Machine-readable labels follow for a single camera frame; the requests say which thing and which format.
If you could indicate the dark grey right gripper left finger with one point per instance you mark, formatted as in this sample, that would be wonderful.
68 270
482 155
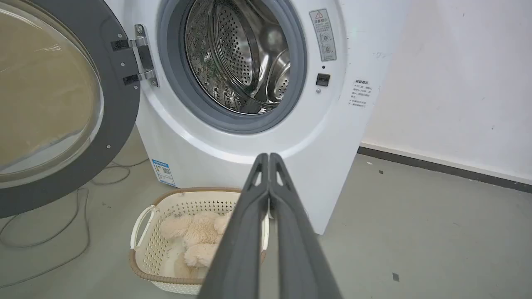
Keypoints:
241 245

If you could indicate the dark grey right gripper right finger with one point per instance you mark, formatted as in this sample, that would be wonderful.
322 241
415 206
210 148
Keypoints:
299 249

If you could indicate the white front-load washing machine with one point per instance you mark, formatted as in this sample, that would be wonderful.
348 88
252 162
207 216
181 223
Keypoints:
332 124

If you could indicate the steel washing machine drum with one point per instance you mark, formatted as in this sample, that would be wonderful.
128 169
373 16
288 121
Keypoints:
239 54

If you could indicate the metal door hinge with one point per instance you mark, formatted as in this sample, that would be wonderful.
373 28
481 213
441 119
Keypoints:
143 56

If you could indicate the round washer door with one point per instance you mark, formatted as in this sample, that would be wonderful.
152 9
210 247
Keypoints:
62 104

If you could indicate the cream plush teddy bear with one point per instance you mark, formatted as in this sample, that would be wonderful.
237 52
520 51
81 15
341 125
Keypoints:
199 238

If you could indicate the white perforated laundry basket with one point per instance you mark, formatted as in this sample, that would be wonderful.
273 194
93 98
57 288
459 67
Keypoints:
158 253

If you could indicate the blue energy label sticker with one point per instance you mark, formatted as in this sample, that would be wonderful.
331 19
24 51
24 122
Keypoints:
163 172

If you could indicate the grey warning label sticker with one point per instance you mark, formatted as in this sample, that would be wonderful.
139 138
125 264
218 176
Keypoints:
323 35

